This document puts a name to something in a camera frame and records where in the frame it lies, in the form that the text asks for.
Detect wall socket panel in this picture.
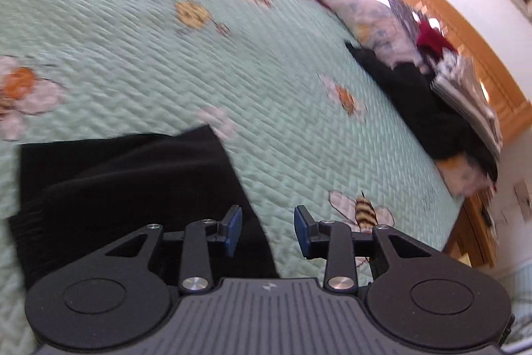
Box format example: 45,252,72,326
513,180,532,223

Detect black white patterned garment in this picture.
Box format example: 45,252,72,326
384,0,429,31

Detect pink floral pillow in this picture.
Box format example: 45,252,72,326
436,153,497,198

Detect black pants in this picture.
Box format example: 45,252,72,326
7,124,280,289

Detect wooden nightstand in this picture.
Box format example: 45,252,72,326
445,189,499,268

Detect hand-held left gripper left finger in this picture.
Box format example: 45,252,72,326
104,204,244,294

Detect wooden slatted headboard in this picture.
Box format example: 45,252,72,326
341,0,532,148

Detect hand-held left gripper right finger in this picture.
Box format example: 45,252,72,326
293,204,433,293

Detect dark red garment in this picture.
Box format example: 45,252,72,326
416,20,456,54

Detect pile of black clothing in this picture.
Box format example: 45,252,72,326
344,41,499,181

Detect bee printed quilted bedspread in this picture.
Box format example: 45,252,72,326
0,0,464,355

